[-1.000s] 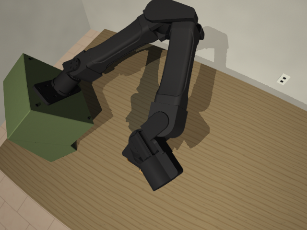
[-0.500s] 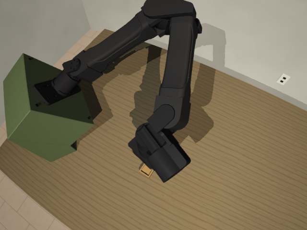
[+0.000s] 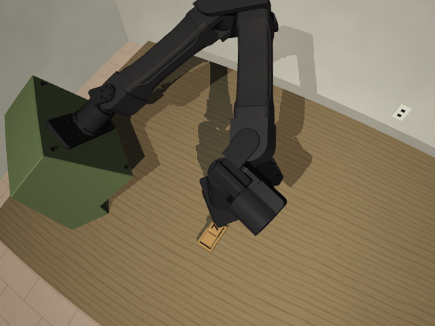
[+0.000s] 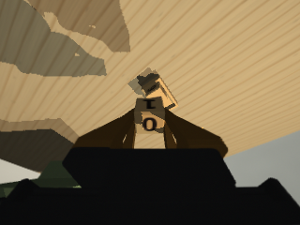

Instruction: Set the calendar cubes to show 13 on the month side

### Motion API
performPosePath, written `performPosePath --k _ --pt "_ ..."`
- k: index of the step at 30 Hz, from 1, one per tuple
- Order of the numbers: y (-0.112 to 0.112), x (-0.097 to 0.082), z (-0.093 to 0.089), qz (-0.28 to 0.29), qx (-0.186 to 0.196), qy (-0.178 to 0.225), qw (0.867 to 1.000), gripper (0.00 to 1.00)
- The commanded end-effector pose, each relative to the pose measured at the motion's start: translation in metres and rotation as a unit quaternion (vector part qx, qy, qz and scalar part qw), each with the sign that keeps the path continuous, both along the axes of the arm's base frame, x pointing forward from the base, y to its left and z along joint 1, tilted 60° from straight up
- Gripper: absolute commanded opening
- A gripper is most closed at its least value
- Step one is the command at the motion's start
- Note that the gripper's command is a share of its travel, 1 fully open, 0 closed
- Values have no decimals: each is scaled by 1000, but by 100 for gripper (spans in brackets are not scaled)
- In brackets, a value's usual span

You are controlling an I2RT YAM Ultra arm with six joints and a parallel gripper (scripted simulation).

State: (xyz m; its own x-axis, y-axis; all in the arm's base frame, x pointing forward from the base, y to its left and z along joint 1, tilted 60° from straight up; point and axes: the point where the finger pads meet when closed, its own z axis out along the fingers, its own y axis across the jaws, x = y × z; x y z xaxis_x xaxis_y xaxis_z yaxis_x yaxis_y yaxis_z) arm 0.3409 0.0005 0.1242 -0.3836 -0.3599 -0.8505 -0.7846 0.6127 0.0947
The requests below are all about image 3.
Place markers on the tan number cube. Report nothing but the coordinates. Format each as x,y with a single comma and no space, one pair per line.
212,229

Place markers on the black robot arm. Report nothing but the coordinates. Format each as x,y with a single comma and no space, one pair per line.
250,185

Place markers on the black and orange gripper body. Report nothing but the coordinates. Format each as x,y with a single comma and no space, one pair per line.
219,210

